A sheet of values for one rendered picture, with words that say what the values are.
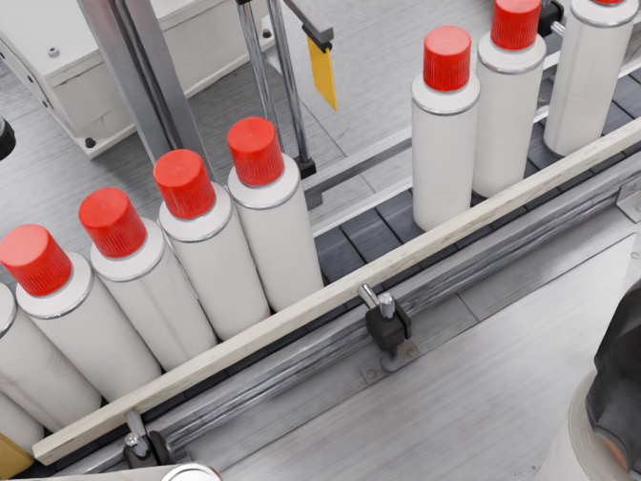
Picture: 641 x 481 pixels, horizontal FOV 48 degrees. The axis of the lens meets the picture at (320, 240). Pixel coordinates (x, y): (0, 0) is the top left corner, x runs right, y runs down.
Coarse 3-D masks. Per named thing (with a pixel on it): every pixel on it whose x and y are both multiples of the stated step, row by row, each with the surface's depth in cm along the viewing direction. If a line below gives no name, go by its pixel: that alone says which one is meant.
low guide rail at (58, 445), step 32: (640, 128) 65; (576, 160) 64; (512, 192) 63; (544, 192) 64; (448, 224) 61; (480, 224) 63; (384, 256) 60; (416, 256) 61; (352, 288) 59; (288, 320) 58; (224, 352) 57; (160, 384) 56; (192, 384) 57; (96, 416) 55; (32, 448) 54; (64, 448) 55
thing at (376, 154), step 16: (640, 16) 67; (544, 64) 64; (384, 144) 61; (400, 144) 61; (352, 160) 61; (368, 160) 61; (320, 176) 60; (336, 176) 60; (352, 176) 61; (304, 192) 59; (320, 192) 61; (240, 224) 58
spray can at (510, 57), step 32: (512, 0) 51; (512, 32) 52; (480, 64) 55; (512, 64) 53; (480, 96) 57; (512, 96) 56; (480, 128) 60; (512, 128) 58; (480, 160) 63; (512, 160) 62; (480, 192) 66
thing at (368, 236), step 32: (640, 96) 72; (544, 128) 71; (608, 128) 70; (544, 160) 69; (608, 160) 68; (352, 224) 67; (384, 224) 66; (320, 256) 65; (352, 256) 65; (448, 256) 65; (384, 288) 64; (320, 320) 62; (256, 352) 60; (96, 448) 57
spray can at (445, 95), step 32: (448, 32) 50; (448, 64) 49; (416, 96) 53; (448, 96) 52; (416, 128) 55; (448, 128) 53; (416, 160) 58; (448, 160) 56; (416, 192) 62; (448, 192) 59; (416, 224) 66
